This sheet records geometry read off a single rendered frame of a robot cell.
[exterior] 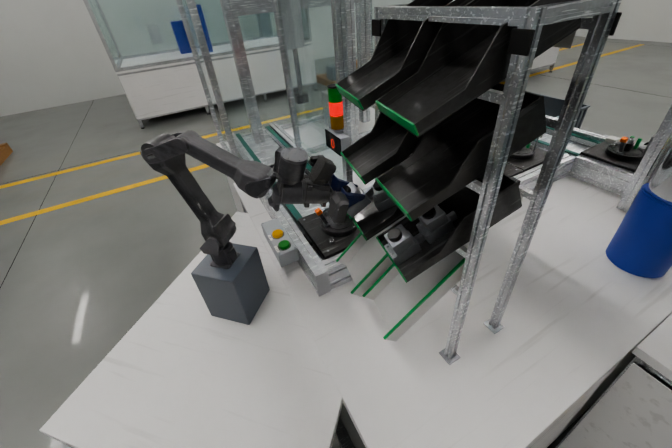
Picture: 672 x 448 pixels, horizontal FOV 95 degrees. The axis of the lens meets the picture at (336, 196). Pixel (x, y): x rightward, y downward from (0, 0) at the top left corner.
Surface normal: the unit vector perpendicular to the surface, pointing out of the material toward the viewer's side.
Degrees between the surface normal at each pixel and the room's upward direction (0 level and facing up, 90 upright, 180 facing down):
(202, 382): 0
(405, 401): 0
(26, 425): 0
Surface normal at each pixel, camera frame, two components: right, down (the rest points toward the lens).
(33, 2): 0.47, 0.47
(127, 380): -0.07, -0.83
